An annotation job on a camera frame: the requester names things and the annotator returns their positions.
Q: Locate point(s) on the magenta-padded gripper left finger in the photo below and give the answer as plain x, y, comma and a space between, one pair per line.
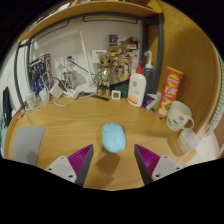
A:
56, 166

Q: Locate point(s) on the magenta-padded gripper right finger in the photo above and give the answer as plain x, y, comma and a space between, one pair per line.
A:
166, 165

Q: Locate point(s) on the light blue computer mouse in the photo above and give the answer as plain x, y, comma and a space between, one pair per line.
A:
113, 137

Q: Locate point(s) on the grey mouse pad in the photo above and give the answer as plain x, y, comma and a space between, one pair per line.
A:
26, 143

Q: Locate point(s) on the clear plastic container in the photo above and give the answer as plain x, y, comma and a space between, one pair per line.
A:
187, 140

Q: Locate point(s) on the white mug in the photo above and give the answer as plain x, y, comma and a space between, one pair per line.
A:
178, 115

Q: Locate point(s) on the small blue box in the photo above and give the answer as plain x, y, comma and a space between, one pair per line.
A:
150, 100

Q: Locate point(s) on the clear plastic jar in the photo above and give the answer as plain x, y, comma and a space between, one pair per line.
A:
31, 99

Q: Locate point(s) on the white power strip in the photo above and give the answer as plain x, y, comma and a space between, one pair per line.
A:
71, 94

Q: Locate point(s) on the red chips can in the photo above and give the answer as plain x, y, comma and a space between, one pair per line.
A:
170, 90

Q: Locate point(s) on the white lotion bottle red cap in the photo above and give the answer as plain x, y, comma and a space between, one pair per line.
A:
137, 88

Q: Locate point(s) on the white desk lamp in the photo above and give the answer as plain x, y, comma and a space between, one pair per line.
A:
86, 88

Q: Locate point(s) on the small white cube clock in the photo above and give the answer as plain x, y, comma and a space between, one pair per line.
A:
116, 94

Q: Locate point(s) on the blue robot model kit box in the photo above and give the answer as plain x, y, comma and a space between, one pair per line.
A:
38, 75

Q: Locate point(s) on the blue spray bottle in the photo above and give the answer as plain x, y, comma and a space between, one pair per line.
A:
149, 73

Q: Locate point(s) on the brown tree figurine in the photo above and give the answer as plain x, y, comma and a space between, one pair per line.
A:
106, 75

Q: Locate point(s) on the wooden shelf unit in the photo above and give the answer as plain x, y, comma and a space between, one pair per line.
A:
100, 8

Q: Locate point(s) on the white wall socket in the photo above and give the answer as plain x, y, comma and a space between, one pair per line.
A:
58, 63

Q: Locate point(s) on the grey metal desk frame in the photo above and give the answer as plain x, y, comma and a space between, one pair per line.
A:
160, 50

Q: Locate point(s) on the white wall switch box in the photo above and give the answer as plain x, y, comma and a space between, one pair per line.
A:
99, 56

